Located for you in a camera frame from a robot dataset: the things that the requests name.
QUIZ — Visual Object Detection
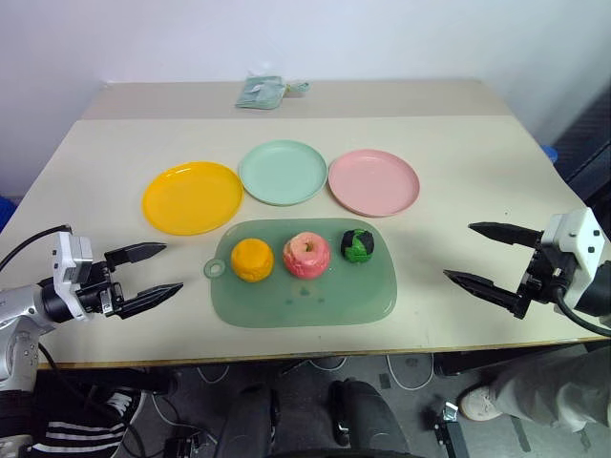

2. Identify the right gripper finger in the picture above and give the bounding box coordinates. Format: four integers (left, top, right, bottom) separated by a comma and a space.
468, 220, 544, 249
442, 269, 521, 317

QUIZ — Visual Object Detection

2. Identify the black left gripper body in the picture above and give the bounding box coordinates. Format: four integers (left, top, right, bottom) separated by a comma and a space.
75, 260, 128, 319

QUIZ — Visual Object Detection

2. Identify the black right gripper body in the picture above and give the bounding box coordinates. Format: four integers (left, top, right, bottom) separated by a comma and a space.
515, 231, 581, 320

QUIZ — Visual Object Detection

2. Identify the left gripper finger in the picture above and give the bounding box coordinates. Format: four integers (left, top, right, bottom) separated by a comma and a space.
118, 281, 185, 321
104, 241, 168, 273

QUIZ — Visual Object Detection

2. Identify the yellow plate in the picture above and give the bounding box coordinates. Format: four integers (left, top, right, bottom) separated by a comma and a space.
141, 160, 245, 238

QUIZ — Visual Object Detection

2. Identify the orange toy fruit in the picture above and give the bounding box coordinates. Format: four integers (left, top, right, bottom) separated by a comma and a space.
230, 237, 276, 283

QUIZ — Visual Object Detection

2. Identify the green and black toy fruit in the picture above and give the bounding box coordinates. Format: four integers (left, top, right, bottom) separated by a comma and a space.
340, 228, 375, 264

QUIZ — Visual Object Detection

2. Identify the pink plate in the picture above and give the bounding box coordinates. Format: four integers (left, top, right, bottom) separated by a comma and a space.
327, 149, 421, 219

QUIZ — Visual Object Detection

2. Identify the mint green plate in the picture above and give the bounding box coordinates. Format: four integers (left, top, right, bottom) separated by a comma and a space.
238, 139, 328, 207

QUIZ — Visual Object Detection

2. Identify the grey trouser leg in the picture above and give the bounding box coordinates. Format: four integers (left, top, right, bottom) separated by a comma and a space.
491, 343, 611, 433

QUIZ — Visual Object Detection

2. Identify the white sneaker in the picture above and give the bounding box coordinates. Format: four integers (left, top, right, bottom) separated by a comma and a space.
460, 385, 505, 423

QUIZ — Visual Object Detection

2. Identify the blue crate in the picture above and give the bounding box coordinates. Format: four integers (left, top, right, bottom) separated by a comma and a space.
0, 193, 20, 235

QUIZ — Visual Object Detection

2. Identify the black carbon-pattern case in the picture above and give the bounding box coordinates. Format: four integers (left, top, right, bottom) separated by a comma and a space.
548, 88, 611, 201

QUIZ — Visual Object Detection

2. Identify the black metal stand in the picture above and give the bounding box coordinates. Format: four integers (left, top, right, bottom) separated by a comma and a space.
422, 401, 467, 458

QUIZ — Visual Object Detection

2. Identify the black white-striped shoe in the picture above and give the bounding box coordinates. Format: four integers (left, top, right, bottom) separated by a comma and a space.
26, 381, 147, 458

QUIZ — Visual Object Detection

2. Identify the green translucent cutting board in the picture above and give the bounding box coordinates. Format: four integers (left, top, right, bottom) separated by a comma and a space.
203, 218, 399, 328

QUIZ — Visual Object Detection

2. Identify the pink toy apple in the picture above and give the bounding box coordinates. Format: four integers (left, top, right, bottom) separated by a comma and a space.
282, 231, 332, 281

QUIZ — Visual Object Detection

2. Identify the dark rounded shape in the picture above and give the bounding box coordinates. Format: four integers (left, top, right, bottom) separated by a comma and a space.
328, 378, 412, 458

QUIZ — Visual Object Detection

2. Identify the teal plastic packet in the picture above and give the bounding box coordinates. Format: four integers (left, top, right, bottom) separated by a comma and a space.
234, 74, 287, 112

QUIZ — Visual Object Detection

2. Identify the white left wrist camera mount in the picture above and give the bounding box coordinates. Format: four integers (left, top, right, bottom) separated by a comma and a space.
51, 231, 95, 323

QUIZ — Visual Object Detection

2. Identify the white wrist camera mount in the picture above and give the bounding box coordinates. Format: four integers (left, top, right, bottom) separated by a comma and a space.
51, 231, 95, 323
541, 208, 603, 283

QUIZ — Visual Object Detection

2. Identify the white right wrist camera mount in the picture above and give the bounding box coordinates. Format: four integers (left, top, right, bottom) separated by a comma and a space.
541, 208, 603, 283

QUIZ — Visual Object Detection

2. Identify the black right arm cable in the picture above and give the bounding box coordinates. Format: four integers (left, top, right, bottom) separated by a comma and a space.
553, 285, 611, 338

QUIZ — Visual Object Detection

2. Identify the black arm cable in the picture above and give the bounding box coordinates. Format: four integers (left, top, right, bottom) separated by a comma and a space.
553, 285, 611, 338
0, 223, 73, 268

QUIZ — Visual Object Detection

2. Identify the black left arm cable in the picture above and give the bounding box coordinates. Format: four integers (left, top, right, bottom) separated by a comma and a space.
0, 223, 73, 268

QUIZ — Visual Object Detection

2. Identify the white floor cable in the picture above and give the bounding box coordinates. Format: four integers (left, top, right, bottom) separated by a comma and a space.
385, 352, 436, 391

